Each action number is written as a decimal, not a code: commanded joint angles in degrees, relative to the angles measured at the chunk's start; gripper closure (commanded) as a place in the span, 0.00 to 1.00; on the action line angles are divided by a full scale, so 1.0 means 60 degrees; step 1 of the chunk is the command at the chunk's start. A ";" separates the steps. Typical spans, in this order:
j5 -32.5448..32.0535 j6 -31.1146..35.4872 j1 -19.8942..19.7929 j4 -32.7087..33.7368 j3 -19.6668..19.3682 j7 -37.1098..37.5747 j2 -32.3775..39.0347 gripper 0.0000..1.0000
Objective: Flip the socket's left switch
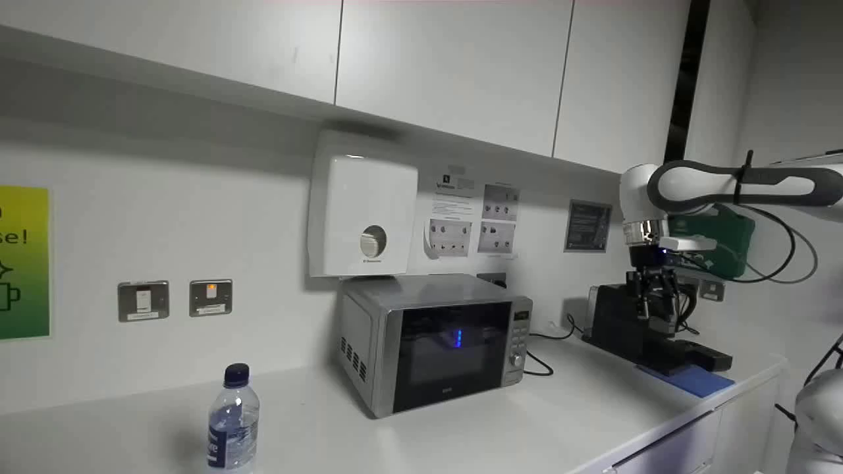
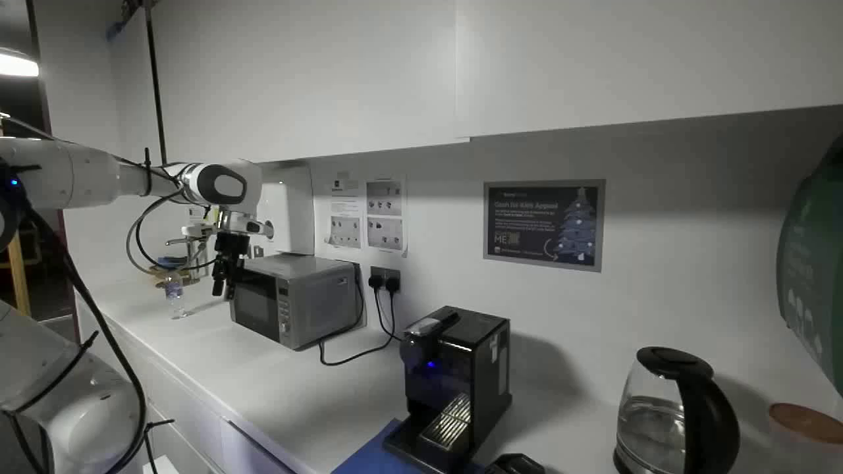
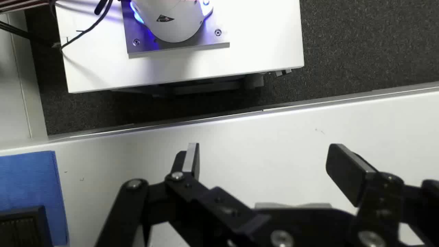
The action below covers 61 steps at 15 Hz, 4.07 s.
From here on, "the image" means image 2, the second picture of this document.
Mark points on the small black flat object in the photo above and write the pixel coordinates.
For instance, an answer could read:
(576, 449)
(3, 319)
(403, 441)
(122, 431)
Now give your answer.
(517, 465)

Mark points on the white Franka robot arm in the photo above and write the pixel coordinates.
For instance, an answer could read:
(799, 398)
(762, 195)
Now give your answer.
(68, 173)

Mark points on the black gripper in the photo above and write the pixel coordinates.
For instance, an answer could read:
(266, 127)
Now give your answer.
(230, 246)

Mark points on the blue mat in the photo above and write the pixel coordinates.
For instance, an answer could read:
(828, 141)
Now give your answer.
(368, 457)

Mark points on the white base cabinet front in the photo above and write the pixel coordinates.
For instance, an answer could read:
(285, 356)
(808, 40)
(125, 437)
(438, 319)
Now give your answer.
(200, 431)

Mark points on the white upper cabinet door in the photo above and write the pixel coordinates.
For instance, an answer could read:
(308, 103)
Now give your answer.
(305, 81)
(649, 61)

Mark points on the wall power sockets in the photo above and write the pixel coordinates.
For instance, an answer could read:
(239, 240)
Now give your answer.
(368, 214)

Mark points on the silver microwave oven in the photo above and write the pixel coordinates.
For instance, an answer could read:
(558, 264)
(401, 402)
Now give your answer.
(299, 303)

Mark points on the chrome metal stand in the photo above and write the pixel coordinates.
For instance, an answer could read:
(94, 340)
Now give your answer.
(197, 237)

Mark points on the steel double wall socket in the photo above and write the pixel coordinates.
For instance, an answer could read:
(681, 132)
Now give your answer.
(384, 279)

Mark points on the orange blue small object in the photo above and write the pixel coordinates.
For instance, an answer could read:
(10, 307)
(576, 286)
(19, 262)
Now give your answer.
(171, 282)

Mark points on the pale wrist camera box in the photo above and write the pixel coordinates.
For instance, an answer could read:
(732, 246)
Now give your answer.
(258, 231)

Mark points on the black coffee machine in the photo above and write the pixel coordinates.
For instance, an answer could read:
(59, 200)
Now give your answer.
(465, 370)

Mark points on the bright ceiling light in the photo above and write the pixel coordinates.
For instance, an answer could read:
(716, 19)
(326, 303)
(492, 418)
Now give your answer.
(15, 65)

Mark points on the round brown wooden lid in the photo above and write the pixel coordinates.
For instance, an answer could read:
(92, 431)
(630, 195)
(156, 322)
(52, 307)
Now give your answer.
(807, 423)

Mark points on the dark framed wall poster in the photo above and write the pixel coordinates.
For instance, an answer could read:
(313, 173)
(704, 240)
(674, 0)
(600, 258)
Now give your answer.
(542, 224)

